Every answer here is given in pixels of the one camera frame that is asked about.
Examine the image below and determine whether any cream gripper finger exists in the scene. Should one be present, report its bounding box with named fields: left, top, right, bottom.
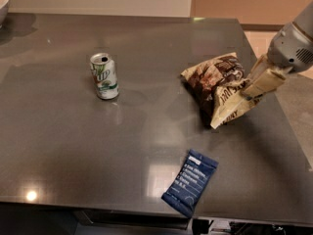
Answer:
left=243, top=68, right=286, bottom=98
left=248, top=54, right=271, bottom=81

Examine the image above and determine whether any brown chip bag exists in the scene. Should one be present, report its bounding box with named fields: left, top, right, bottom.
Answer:
left=181, top=52, right=262, bottom=129

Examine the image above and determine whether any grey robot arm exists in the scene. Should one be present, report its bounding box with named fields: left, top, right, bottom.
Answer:
left=243, top=2, right=313, bottom=99

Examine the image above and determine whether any blue rxbar blueberry bar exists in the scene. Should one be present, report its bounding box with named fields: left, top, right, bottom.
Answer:
left=161, top=150, right=218, bottom=218

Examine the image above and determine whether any white green soda can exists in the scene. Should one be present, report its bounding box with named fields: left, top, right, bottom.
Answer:
left=90, top=53, right=119, bottom=100

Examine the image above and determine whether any grey bowl at corner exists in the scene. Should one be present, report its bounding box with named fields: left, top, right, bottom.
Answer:
left=0, top=0, right=10, bottom=27

